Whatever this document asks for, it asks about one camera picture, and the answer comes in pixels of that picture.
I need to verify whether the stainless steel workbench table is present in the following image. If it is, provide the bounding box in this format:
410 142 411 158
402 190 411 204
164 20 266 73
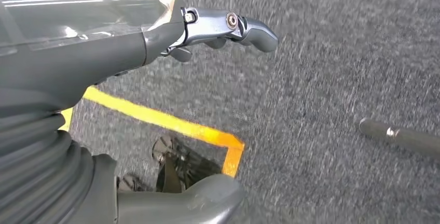
358 117 440 161

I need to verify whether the yellow floor tape square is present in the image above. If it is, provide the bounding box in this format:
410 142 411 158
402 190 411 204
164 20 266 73
58 87 245 178

